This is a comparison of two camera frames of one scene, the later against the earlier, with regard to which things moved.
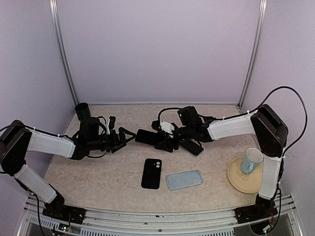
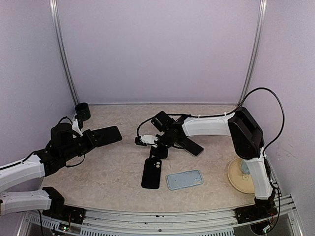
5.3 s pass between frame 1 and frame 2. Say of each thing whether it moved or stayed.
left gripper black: moved
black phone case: stayed
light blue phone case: stayed
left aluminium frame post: stayed
